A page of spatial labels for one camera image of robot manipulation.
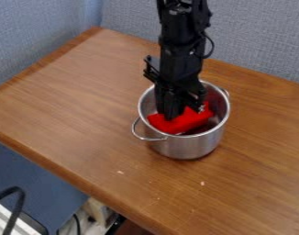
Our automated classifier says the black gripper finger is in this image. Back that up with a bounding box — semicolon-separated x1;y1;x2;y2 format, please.
154;85;166;114
164;89;185;120

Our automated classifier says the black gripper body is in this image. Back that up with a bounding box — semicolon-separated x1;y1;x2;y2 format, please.
142;46;206;112

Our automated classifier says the red rectangular block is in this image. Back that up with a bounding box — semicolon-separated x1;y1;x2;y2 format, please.
146;102;214;135

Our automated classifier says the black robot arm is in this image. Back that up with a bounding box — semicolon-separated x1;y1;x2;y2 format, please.
142;0;214;120

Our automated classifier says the stainless steel pot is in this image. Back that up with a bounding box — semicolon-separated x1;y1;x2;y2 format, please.
130;81;230;160

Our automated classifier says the white clutter under table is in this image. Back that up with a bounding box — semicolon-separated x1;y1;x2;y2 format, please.
54;197;125;235

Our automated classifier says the white ribbed device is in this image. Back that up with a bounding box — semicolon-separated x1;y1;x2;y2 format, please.
0;201;49;235

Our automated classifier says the black cable loop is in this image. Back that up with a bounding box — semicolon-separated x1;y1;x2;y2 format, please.
0;186;26;235

